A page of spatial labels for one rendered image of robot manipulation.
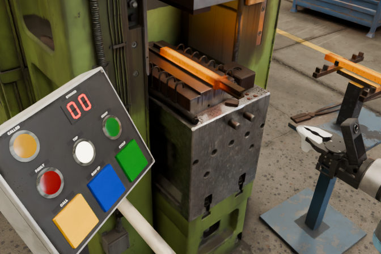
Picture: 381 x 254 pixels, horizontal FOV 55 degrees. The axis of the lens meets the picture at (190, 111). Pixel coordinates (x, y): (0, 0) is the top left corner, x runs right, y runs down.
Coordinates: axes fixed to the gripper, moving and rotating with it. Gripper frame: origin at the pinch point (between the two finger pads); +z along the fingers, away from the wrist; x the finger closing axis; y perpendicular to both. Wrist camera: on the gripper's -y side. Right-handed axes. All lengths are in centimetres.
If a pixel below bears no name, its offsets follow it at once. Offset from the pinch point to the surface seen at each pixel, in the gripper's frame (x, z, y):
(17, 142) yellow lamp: -67, 17, -17
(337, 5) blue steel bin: 353, 182, 77
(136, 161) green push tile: -43.2, 16.5, 0.5
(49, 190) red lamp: -65, 12, -7
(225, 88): -0.7, 29.0, 1.0
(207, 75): -1.5, 37.0, -0.8
